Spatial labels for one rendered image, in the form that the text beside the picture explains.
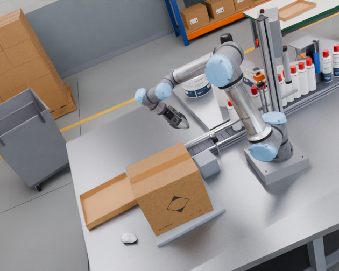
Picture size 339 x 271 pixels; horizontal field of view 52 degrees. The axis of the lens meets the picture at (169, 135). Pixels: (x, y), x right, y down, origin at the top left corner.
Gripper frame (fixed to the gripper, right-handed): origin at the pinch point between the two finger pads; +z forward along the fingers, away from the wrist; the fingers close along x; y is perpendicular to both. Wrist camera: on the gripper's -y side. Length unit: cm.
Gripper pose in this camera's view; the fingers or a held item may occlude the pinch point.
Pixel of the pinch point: (188, 127)
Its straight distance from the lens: 191.6
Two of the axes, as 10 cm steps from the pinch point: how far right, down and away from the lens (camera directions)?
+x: -6.1, 7.7, 1.8
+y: -3.4, -4.6, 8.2
